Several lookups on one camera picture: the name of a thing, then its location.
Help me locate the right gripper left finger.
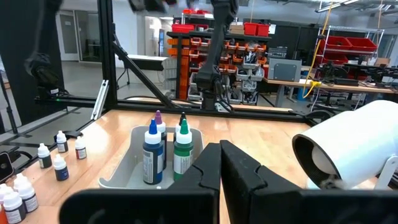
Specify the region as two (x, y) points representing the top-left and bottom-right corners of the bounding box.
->
(58, 142), (219, 224)

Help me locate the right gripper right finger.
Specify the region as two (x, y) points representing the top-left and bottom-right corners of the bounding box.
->
(220, 139), (398, 224)

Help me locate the large green food coloring bottle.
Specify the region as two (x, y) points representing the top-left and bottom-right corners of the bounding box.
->
(172, 118), (195, 182)

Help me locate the large blue food coloring bottle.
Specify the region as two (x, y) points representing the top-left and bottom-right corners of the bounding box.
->
(142, 118), (165, 185)

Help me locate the large purple food coloring bottle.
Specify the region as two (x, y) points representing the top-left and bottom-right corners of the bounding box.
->
(154, 110), (168, 170)

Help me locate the small red food coloring bottle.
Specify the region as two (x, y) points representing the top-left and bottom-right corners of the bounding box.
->
(74, 136), (88, 161)

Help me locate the small blue food coloring bottle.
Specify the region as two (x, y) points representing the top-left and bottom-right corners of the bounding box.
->
(52, 154), (70, 182)

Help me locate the small dark food coloring bottle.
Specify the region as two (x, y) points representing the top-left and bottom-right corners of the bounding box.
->
(37, 142), (53, 169)
(55, 130), (69, 154)
(2, 191), (27, 224)

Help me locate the small purple food coloring bottle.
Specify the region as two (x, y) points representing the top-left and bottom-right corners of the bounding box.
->
(13, 172), (40, 214)

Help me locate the small yellow food coloring bottle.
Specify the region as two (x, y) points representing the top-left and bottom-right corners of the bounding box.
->
(0, 182), (12, 203)

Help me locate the grey plastic bin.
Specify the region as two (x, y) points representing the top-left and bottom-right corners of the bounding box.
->
(98, 125), (205, 190)

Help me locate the shelf rack with orange bins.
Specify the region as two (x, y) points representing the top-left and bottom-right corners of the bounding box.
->
(166, 30), (271, 105)

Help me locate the silver aluminium bar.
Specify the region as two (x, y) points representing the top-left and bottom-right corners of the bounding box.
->
(90, 79), (110, 121)

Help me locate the grey metal box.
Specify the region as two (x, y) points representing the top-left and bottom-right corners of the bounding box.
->
(267, 58), (302, 82)

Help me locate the white table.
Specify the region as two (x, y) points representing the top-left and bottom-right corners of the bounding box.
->
(124, 54), (170, 72)

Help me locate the wooden workbench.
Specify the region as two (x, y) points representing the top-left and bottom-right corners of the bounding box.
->
(262, 77), (398, 108)

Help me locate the large red storage bin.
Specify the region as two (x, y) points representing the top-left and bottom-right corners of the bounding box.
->
(346, 37), (379, 52)
(320, 36), (353, 51)
(320, 52), (349, 65)

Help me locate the yellow hanging cable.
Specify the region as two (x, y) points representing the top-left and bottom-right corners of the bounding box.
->
(302, 1), (334, 100)

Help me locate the black frame bracket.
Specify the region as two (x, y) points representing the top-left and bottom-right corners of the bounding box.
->
(53, 129), (84, 140)

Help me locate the black aluminium rig frame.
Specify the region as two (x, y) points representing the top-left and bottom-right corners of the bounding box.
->
(34, 0), (333, 127)

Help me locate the metal wire shelf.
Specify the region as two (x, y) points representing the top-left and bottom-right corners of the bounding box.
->
(316, 26), (386, 68)

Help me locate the black table-level camera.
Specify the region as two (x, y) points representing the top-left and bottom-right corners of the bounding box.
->
(0, 151), (16, 184)

